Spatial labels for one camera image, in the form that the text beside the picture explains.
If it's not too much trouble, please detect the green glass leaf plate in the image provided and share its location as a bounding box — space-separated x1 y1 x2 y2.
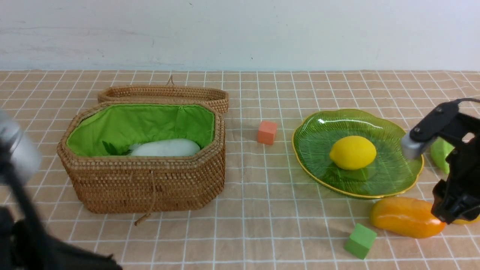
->
291 109 425 199

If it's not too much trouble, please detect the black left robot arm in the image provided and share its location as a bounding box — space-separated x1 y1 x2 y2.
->
0 112 122 270

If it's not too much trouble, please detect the green foam cube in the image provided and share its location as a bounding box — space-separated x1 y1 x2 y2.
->
343 223 377 260

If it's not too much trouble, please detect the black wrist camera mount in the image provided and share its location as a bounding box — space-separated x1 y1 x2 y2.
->
400 97 479 159

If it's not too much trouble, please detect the white daikon radish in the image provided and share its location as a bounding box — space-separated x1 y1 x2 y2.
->
102 138 201 157

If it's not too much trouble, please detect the woven wicker basket green lining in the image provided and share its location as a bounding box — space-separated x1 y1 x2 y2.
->
57 102 226 214

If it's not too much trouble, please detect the yellow lemon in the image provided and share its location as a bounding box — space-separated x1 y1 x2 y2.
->
329 136 377 171

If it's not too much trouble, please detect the yellow banana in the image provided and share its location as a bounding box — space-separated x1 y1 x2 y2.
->
453 215 480 225

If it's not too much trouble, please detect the woven wicker basket lid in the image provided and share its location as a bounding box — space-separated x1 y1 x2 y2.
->
97 75 230 114

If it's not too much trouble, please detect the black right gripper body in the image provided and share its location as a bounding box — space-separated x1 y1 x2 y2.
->
431 112 479 224

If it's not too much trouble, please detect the orange foam cube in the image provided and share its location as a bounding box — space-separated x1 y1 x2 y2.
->
257 121 278 145

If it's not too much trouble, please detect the orange mango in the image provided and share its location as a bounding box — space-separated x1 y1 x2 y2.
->
370 196 446 239

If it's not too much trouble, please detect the green starfruit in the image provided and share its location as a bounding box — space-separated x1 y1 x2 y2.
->
430 137 454 176

